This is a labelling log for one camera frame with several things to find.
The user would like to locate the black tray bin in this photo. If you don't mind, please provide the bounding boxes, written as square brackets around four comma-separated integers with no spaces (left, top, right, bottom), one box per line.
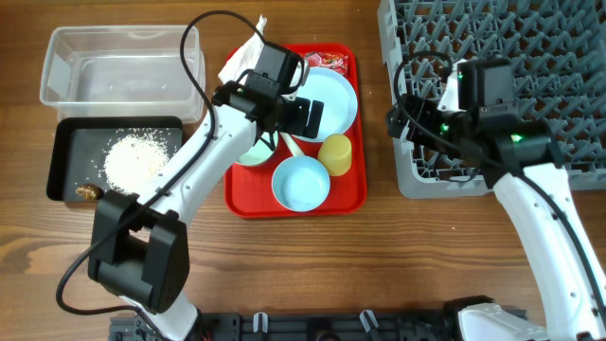
[46,117,183,203]

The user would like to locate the light blue bowl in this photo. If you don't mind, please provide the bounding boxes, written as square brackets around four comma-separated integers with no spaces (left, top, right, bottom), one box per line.
[271,155,330,212]

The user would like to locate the white spoon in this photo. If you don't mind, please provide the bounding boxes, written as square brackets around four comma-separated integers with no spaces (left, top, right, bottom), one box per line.
[280,133,304,156]

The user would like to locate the grey dishwasher rack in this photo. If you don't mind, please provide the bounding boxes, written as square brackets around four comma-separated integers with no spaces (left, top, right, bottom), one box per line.
[377,0,605,190]

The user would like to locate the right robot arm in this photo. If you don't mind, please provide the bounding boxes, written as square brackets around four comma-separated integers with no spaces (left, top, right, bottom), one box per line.
[386,51,605,340]

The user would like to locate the yellow cup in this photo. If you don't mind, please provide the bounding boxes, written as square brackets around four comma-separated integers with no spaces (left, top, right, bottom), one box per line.
[317,135,352,176]

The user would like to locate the white rice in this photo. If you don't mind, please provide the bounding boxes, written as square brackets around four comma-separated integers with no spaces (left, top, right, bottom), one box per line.
[91,128,182,194]

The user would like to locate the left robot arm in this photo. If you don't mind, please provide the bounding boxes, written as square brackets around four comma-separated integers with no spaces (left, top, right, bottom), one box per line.
[88,70,323,340]

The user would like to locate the brown food scrap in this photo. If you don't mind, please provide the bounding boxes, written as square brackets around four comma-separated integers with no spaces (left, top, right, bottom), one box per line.
[76,184,104,202]

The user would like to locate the light blue plate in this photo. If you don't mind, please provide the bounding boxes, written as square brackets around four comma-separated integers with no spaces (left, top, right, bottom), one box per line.
[295,67,358,142]

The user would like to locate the red candy wrapper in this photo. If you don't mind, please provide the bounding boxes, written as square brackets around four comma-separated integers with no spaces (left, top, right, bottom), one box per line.
[304,52,349,76]

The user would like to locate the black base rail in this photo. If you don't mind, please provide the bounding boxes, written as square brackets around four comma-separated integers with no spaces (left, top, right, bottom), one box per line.
[108,309,527,341]

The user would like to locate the clear plastic bin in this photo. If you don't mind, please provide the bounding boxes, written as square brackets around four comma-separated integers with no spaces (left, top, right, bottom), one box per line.
[39,25,205,123]

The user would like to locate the red serving tray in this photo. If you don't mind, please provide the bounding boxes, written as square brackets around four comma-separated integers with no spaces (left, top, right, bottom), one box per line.
[224,44,367,219]

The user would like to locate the green bowl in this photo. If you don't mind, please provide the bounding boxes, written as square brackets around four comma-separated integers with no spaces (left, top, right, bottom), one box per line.
[235,138,278,167]

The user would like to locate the crumpled white napkin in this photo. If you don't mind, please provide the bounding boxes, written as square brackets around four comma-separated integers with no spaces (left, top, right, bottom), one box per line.
[219,33,264,83]

